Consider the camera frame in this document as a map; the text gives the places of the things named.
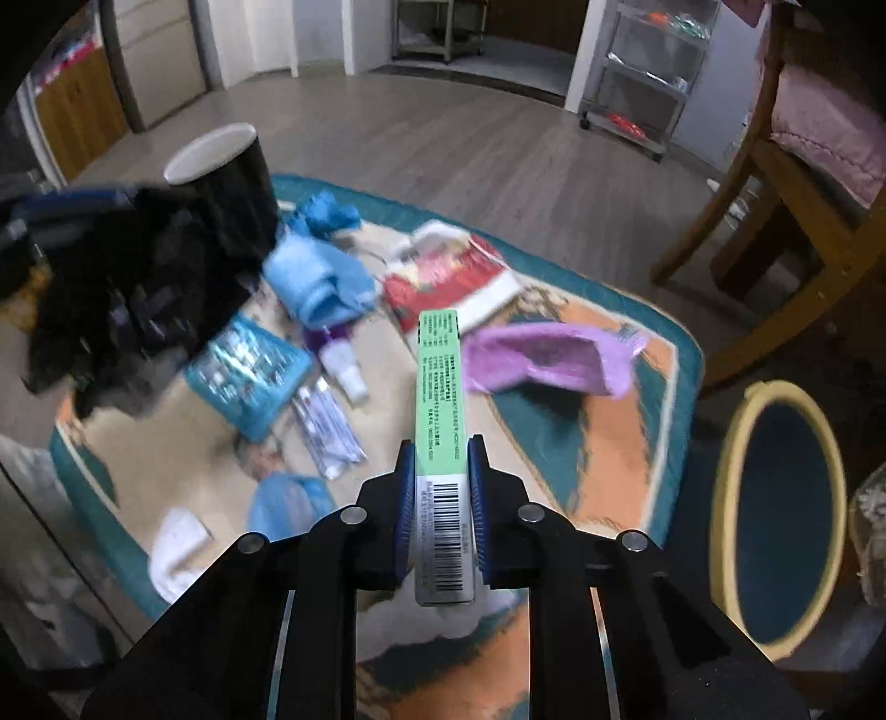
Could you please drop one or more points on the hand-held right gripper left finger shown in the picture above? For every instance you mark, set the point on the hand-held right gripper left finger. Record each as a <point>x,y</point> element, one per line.
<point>403,512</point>

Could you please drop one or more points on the wooden cabinet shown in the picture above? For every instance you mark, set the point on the wooden cabinet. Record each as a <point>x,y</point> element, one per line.
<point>76,111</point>

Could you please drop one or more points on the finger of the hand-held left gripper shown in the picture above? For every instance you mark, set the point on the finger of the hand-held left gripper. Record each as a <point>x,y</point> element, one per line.
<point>124,311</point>
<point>69,202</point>

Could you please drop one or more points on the black mug white inside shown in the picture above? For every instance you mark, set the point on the black mug white inside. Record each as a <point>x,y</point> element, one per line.
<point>235,173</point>

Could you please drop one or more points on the fringed seat cushion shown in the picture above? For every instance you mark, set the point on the fringed seat cushion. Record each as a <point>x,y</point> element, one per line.
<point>824,131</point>

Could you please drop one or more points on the light blue cloth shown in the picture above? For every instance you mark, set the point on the light blue cloth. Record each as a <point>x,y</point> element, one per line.
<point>311,277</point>

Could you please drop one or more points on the teal foil packet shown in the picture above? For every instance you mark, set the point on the teal foil packet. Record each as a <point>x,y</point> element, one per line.
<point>242,374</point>

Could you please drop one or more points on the small white bottle purple label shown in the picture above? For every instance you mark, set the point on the small white bottle purple label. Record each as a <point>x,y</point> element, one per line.
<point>346,367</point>

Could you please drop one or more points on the long green cardboard box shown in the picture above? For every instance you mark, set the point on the long green cardboard box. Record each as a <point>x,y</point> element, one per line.
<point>436,388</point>

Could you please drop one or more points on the beige cabinet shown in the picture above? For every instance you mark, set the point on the beige cabinet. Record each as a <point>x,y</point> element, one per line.
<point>166,62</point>

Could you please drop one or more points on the red and white packet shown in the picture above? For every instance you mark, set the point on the red and white packet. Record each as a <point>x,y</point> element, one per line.
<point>443,277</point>

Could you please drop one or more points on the crumpled blue glove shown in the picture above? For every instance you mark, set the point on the crumpled blue glove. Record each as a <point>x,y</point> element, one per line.
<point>329,211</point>

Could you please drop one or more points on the white tissue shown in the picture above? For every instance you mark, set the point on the white tissue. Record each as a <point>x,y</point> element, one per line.
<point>176,554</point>

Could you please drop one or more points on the silver purple sachet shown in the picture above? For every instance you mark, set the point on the silver purple sachet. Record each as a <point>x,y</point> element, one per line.
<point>325,429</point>

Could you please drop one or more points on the patterned teal and orange rug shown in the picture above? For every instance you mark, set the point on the patterned teal and orange rug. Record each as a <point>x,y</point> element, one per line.
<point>609,443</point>

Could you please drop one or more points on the white wheeled cart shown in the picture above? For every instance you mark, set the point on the white wheeled cart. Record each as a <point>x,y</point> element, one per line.
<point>664,145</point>

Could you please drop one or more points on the blue plastic bag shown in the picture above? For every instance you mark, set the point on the blue plastic bag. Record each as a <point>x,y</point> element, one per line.
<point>287,505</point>

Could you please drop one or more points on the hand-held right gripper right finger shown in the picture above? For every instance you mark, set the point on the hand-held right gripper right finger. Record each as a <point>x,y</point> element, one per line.
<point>479,512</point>

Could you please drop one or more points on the purple cloth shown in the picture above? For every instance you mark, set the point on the purple cloth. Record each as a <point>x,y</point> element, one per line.
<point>547,353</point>

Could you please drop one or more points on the wooden chair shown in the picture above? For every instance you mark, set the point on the wooden chair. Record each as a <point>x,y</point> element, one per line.
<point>796,201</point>

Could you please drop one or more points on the teal bin with yellow rim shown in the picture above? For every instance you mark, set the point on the teal bin with yellow rim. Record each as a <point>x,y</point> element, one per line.
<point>782,512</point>

